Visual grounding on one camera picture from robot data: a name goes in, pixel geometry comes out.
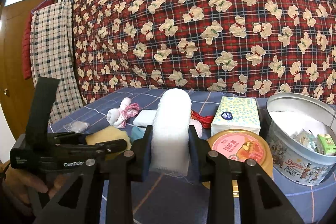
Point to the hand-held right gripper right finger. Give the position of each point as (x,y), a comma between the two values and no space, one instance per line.
(195,158)

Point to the metal door knob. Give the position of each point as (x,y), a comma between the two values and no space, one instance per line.
(4,91)

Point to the yellow dotted tissue pack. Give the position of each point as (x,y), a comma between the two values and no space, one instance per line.
(236,113)

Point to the brown wooden door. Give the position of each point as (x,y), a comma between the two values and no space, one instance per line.
(13,56)

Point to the round metal cookie tin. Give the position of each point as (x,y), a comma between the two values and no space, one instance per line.
(288,161)

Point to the yellow sponge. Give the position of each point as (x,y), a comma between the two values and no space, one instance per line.
(110,133)

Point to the blue plaid bed sheet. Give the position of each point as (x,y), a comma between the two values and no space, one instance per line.
(162,200)

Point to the beige checkered hanging cloth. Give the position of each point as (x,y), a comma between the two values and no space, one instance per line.
(52,43)

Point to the white gauze roll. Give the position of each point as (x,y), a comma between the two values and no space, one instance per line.
(170,121)

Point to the red gold embroidered pouch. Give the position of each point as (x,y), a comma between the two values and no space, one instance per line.
(204,120)

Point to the green tissue packet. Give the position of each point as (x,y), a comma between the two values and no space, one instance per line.
(326,144)

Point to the teal cloth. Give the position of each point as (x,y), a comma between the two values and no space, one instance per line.
(136,133)

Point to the cotton swab bag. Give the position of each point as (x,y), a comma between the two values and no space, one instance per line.
(304,138)

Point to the white cloth liner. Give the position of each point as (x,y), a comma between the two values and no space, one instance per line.
(286,121)

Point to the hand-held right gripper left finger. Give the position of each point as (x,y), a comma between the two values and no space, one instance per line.
(143,158)

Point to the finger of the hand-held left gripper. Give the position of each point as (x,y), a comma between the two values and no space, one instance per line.
(105,147)
(68,135)

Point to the person's left hand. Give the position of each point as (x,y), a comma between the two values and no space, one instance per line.
(29,183)

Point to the round pink tin lid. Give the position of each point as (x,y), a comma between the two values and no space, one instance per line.
(236,146)

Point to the pink towel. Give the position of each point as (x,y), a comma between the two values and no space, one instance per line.
(195,127)

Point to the white pink sock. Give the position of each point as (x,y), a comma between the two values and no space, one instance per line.
(115,116)

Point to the white sponge block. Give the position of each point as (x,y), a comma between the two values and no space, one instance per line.
(143,117)

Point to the red down jacket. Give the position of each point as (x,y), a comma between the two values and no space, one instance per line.
(26,45)

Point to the clear plastic bag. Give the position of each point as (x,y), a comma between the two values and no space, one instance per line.
(77,126)

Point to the red plaid bear print blanket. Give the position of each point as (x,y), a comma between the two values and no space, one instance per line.
(210,29)

